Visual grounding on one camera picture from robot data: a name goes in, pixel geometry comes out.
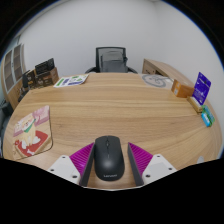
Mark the black mesh office chair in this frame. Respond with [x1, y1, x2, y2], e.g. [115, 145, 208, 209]
[84, 46, 138, 74]

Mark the blue small pack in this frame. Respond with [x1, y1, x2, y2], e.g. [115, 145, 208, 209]
[200, 112, 213, 128]

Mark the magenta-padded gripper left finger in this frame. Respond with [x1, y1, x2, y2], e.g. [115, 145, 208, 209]
[46, 142, 96, 188]

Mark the white printed paper sheet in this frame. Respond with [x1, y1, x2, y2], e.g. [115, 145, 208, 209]
[53, 74, 90, 88]

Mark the green small pack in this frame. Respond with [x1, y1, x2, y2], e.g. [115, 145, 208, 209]
[202, 105, 216, 126]

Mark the purple card package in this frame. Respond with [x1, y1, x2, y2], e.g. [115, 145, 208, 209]
[192, 71, 212, 106]

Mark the round grey patterned disc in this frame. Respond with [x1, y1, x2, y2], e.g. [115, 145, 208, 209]
[141, 73, 174, 89]

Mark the wooden side cabinet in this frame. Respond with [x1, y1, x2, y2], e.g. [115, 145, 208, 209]
[141, 58, 196, 88]

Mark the black leather sofa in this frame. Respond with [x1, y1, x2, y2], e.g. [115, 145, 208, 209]
[0, 99, 14, 158]

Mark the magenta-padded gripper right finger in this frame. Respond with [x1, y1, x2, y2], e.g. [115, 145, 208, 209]
[127, 142, 178, 187]

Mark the black computer mouse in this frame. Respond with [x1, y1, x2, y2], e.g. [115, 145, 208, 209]
[93, 135, 125, 182]

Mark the open black tray box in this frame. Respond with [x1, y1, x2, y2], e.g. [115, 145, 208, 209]
[34, 57, 55, 76]

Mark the cartoon print mouse pad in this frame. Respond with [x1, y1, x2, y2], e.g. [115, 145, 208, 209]
[12, 105, 54, 160]

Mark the small orange box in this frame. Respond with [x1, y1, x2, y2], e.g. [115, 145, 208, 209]
[171, 79, 195, 99]

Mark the wide brown cardboard box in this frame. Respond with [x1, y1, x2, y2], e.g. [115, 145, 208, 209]
[34, 67, 60, 88]

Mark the wooden shelf unit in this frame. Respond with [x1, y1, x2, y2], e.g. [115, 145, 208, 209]
[1, 43, 29, 109]

